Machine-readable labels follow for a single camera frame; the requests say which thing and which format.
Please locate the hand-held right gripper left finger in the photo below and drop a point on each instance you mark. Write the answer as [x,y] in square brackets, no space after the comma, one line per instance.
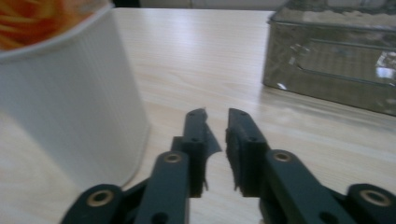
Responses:
[194,146]

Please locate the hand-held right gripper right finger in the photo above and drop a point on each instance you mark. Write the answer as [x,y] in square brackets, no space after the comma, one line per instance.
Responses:
[246,149]

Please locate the clear plastic box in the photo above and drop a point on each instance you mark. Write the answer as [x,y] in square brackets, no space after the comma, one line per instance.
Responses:
[333,59]

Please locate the white paper cup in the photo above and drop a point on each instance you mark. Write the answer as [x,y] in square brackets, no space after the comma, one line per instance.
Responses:
[68,102]

